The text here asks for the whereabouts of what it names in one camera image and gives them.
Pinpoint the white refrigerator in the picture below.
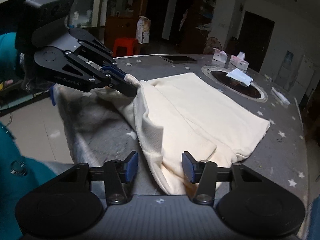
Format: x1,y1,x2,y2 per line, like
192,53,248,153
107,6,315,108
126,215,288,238
292,55,316,98

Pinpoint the dark wooden open shelf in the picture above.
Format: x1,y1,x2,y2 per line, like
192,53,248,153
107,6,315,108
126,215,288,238
197,0,218,46

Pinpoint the black smartphone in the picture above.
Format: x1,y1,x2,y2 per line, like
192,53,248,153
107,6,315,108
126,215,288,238
161,55,198,64

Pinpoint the white tissue box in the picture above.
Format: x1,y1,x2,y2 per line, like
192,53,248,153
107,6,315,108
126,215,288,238
230,52,249,70

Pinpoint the wooden cabinet with glass shelf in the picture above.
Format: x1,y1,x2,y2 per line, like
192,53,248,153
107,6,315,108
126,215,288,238
70,0,150,52

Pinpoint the polka dot play tent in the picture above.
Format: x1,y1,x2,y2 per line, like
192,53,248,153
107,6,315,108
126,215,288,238
204,37,223,55

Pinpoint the crumpled white tissue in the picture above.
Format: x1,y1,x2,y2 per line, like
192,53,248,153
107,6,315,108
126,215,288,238
226,68,253,86

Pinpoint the cream cloth garment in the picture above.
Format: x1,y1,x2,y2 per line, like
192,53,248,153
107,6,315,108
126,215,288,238
91,72,271,195

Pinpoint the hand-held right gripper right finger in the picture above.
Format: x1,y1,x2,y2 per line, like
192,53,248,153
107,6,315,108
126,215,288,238
182,151,265,205

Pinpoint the brown paper bag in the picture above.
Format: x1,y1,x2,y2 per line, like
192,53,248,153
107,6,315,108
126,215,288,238
137,16,151,44

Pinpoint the person's teal jacket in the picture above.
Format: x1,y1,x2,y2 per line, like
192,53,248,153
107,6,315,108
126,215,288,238
0,122,58,240

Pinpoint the blue edge strip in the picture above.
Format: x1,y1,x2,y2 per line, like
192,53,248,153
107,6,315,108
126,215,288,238
49,85,57,107

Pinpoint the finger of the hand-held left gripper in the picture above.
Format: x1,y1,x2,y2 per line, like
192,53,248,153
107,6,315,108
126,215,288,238
69,28,128,79
54,52,138,98

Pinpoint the dark wooden door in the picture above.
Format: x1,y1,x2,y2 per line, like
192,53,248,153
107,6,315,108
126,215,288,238
236,10,275,61

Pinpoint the red plastic stool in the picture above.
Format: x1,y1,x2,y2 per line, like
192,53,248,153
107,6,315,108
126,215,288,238
113,37,139,57

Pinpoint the water dispenser with blue bottle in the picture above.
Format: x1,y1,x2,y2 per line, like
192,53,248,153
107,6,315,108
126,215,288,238
280,51,294,85

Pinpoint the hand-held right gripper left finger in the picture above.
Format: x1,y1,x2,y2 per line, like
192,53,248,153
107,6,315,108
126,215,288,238
54,151,139,205

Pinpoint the small white open box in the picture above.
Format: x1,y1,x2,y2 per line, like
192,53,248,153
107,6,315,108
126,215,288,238
212,48,228,63

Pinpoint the round built-in hotpot burner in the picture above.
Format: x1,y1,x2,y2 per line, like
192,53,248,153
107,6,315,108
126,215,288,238
201,65,268,103

